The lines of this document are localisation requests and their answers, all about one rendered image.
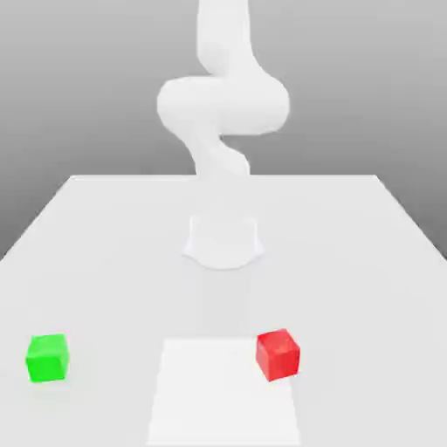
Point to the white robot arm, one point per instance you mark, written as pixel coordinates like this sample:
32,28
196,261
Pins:
223,104

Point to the small green cube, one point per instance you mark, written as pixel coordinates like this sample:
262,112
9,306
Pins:
47,358

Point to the small red cube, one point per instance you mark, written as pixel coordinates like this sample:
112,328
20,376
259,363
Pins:
277,354

